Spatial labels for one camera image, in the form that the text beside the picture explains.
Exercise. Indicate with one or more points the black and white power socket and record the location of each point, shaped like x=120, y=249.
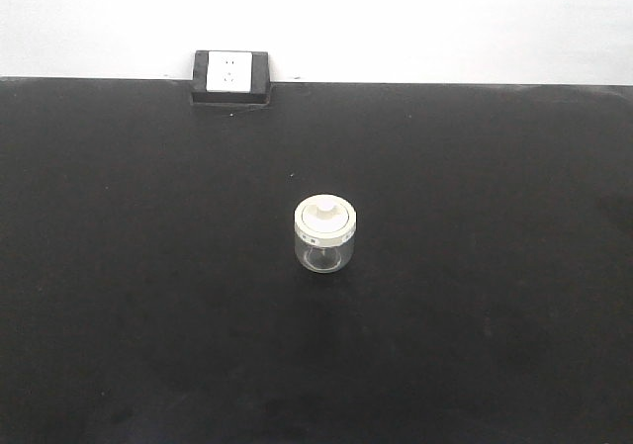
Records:
x=230, y=77

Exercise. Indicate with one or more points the glass jar with white lid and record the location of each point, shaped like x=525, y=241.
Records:
x=324, y=227

